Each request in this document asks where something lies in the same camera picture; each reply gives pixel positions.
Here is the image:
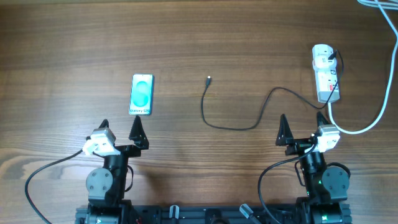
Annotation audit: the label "black USB charging cable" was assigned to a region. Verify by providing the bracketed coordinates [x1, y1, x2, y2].
[200, 49, 345, 131]

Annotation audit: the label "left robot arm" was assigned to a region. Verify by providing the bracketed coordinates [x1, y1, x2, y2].
[75, 116, 149, 224]

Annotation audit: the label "white power strip cord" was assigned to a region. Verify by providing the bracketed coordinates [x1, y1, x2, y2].
[327, 0, 398, 135]

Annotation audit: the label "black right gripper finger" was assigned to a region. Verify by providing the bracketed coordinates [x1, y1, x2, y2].
[317, 111, 330, 126]
[275, 114, 294, 146]

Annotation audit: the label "white charger plug adapter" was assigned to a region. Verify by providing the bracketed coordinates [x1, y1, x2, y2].
[313, 55, 336, 72]

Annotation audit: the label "black left camera cable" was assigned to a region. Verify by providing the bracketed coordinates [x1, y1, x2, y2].
[24, 148, 85, 224]

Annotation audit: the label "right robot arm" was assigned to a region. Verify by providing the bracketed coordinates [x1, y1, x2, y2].
[275, 112, 353, 224]

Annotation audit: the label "white cables at table corner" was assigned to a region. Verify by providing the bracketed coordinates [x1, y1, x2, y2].
[356, 0, 398, 11]

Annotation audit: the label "black camera cable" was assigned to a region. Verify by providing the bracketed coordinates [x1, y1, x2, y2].
[257, 134, 318, 224]
[24, 148, 85, 224]

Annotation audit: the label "light blue Galaxy smartphone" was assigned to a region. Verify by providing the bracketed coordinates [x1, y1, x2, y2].
[129, 74, 154, 115]

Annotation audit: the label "black right camera cable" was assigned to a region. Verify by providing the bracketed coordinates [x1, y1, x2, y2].
[257, 134, 318, 224]

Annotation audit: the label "white power strip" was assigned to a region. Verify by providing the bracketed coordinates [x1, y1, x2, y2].
[312, 44, 340, 103]

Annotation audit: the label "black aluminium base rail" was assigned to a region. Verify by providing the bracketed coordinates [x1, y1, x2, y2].
[75, 204, 353, 224]

